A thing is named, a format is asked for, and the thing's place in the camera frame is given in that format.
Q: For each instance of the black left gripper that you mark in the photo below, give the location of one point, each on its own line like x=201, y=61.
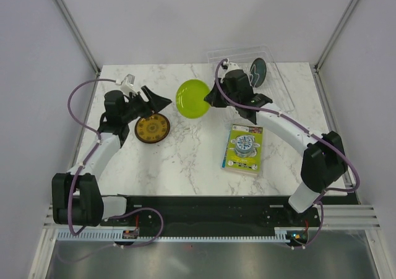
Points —
x=154, y=104

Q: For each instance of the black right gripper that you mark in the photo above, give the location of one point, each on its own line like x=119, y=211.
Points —
x=214, y=100

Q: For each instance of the yellow brown patterned plate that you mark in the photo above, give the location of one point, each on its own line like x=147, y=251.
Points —
x=153, y=129

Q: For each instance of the lime green plate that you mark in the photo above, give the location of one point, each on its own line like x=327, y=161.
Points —
x=190, y=99

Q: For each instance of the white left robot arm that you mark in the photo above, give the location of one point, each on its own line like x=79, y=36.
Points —
x=76, y=196

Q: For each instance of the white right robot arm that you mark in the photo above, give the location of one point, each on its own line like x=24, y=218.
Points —
x=323, y=158

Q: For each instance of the dark green plate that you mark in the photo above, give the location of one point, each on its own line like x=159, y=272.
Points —
x=257, y=72

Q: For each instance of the green cover book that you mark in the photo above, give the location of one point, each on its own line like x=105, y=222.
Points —
x=243, y=150

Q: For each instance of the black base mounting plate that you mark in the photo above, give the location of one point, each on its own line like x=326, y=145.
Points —
x=145, y=200

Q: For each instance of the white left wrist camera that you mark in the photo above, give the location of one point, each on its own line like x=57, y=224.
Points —
x=126, y=85

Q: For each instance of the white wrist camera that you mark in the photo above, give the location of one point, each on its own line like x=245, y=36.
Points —
x=126, y=85
x=228, y=66

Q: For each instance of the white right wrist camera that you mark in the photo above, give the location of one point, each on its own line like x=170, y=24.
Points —
x=228, y=66

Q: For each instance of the white wire dish rack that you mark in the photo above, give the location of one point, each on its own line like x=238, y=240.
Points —
x=274, y=85

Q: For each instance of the white slotted cable duct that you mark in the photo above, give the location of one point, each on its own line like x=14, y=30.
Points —
x=125, y=236

